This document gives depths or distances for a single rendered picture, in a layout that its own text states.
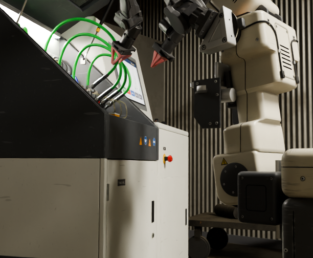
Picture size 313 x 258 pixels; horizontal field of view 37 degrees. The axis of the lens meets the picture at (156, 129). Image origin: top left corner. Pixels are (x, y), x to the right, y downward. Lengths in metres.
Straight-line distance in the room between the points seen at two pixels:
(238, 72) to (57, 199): 0.77
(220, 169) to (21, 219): 0.76
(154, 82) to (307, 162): 4.08
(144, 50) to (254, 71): 3.68
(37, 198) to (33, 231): 0.12
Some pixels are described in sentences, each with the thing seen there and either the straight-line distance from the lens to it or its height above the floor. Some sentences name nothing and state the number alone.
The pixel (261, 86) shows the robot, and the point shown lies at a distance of 1.47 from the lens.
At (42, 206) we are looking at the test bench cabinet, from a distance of 1.75.
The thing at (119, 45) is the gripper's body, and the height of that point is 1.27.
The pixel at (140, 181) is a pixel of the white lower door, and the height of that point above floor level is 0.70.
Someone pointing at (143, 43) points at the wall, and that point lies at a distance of 5.11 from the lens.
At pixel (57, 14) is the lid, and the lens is 2.42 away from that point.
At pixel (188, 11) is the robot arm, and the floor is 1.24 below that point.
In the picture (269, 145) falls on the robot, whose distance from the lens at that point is 1.50.
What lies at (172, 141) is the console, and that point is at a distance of 2.57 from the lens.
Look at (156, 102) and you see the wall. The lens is 5.17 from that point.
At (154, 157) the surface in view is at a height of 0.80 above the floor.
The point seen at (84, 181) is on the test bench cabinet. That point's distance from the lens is 1.67.
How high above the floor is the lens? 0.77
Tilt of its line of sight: 4 degrees up
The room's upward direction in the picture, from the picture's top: straight up
